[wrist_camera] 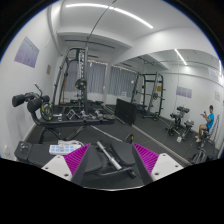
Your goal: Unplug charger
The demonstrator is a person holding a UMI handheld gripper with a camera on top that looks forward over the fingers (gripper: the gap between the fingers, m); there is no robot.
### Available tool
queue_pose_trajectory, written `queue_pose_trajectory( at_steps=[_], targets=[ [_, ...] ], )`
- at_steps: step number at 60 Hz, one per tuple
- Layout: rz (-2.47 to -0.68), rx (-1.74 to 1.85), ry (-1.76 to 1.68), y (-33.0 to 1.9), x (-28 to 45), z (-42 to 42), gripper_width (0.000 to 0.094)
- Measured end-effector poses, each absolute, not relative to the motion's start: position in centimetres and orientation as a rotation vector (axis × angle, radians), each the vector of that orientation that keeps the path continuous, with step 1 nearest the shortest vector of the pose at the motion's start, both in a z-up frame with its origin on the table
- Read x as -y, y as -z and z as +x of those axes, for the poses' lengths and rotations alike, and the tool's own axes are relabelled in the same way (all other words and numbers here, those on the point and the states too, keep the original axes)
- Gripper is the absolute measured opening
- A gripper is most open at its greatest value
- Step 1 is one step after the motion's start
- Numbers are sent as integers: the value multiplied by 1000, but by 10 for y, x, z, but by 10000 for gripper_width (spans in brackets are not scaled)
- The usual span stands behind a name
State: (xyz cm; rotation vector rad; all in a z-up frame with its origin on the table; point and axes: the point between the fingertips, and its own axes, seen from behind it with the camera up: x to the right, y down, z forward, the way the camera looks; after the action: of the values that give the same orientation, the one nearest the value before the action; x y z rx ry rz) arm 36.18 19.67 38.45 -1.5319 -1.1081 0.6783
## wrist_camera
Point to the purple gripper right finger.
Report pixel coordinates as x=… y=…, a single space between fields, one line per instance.
x=153 y=166

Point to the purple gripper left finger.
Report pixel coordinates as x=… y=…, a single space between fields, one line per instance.
x=70 y=167

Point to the black charger plug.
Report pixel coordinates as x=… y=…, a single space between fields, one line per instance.
x=24 y=147

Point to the black standing mat panel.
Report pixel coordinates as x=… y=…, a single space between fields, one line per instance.
x=125 y=111

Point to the black power rack machine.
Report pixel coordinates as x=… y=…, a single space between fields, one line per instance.
x=80 y=55

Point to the black leg extension machine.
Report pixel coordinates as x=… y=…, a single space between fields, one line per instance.
x=41 y=111

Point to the grey window curtains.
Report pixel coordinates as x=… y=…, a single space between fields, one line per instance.
x=96 y=77

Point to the silver metal handle bar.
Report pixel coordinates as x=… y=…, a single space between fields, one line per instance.
x=110 y=158

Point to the large wall mirror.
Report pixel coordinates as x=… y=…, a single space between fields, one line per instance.
x=179 y=94

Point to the purple wall poster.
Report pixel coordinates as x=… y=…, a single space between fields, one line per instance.
x=27 y=53

